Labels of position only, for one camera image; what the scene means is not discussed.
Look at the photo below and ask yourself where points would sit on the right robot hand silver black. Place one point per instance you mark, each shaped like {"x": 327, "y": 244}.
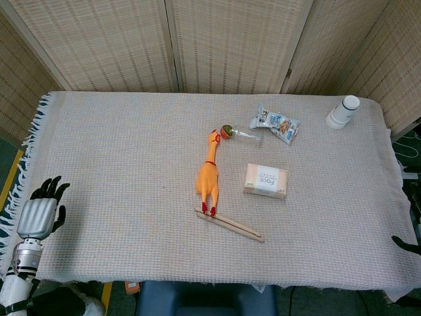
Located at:
{"x": 409, "y": 247}

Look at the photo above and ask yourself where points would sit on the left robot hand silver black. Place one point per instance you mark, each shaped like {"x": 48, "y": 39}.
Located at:
{"x": 36, "y": 214}

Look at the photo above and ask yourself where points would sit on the beige tissue box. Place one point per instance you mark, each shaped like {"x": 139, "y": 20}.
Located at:
{"x": 266, "y": 181}

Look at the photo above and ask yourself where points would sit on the small orange box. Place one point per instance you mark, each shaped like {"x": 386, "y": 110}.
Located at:
{"x": 132, "y": 287}

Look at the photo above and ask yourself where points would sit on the black equipment stand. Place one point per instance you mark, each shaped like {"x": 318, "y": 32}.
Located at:
{"x": 414, "y": 197}

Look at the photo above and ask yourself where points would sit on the beige woven tablecloth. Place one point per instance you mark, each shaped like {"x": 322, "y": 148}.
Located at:
{"x": 131, "y": 184}

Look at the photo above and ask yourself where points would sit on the yellow rubber chicken toy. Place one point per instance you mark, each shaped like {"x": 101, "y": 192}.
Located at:
{"x": 207, "y": 181}

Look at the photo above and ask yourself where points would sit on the blue white snack packet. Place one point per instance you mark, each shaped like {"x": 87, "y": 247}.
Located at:
{"x": 276, "y": 124}

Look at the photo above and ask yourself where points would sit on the blue chair seat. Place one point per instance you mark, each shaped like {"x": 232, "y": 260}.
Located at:
{"x": 204, "y": 299}

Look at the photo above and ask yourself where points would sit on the clear bottle with ball cap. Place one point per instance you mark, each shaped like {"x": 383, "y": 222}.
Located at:
{"x": 240, "y": 133}

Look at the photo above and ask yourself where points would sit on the brass screen hinge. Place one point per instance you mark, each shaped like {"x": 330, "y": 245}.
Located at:
{"x": 288, "y": 73}

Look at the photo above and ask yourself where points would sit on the woven folding screen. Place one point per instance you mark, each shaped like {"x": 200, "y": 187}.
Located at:
{"x": 230, "y": 42}

